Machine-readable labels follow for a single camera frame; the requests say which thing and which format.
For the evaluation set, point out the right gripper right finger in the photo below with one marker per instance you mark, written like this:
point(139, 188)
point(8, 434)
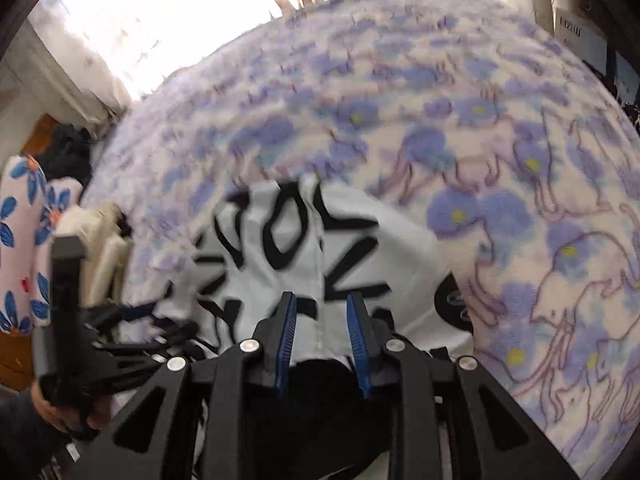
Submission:
point(489, 435)

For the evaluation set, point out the white black graffiti print jacket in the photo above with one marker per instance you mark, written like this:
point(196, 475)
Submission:
point(323, 241)

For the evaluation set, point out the black clothes pile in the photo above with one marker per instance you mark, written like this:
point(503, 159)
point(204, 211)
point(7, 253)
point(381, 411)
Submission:
point(68, 155)

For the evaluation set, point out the person's left hand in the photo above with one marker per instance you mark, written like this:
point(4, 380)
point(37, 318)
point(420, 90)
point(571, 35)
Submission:
point(65, 419)

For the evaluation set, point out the folded cream sweater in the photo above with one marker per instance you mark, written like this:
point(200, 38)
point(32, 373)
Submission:
point(105, 234)

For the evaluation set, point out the blue flower print pillow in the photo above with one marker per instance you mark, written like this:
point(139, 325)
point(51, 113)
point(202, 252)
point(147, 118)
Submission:
point(31, 207)

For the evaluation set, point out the purple cat print blanket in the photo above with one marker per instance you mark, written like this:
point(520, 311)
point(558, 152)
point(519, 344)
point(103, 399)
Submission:
point(467, 117)

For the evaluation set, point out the white floral curtain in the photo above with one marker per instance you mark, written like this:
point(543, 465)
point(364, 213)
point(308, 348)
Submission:
point(69, 29)

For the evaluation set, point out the white cardboard box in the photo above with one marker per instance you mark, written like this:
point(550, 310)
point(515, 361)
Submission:
point(576, 34)

